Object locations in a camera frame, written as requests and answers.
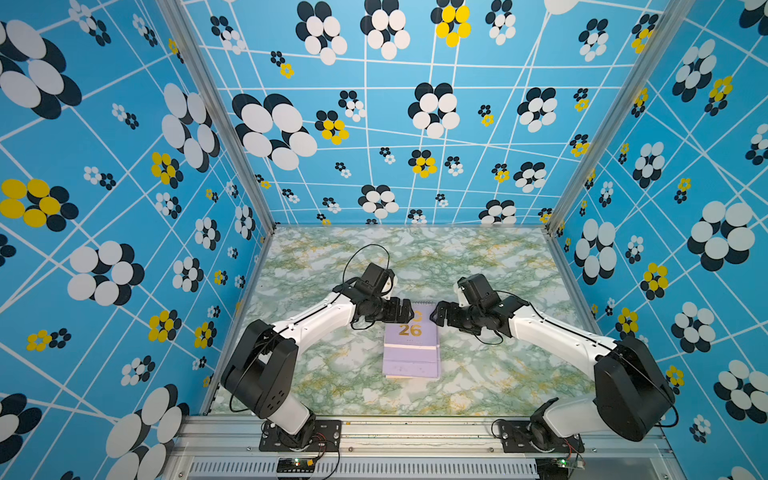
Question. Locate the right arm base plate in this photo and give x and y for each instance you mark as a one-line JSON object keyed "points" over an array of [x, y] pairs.
{"points": [[521, 436]]}

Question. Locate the right circuit board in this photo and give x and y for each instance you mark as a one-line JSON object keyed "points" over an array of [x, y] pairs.
{"points": [[558, 469]]}

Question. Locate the left aluminium corner post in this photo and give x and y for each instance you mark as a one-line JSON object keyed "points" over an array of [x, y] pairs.
{"points": [[180, 29]]}

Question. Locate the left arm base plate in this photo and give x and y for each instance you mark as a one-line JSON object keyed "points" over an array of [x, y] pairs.
{"points": [[319, 435]]}

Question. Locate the right aluminium corner post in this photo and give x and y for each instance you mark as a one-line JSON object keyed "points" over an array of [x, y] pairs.
{"points": [[670, 22]]}

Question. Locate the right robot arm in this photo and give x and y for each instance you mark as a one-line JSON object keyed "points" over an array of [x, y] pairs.
{"points": [[631, 395]]}

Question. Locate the aluminium front rail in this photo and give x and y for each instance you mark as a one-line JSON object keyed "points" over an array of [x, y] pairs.
{"points": [[226, 447]]}

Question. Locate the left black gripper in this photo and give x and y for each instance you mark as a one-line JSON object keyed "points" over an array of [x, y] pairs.
{"points": [[395, 314]]}

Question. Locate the circuit board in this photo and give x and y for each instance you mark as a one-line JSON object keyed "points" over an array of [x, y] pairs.
{"points": [[558, 469], [296, 466]]}

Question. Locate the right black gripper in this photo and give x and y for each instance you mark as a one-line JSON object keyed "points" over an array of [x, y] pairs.
{"points": [[451, 307]]}

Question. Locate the left circuit board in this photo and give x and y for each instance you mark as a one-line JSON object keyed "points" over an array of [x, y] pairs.
{"points": [[296, 466]]}

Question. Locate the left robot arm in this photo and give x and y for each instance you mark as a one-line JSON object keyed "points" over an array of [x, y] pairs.
{"points": [[260, 371]]}

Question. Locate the purple calendar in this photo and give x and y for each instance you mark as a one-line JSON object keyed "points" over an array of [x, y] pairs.
{"points": [[412, 350]]}

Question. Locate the aluminium corner post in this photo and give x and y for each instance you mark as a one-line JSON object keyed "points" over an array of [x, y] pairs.
{"points": [[670, 22], [180, 29]]}

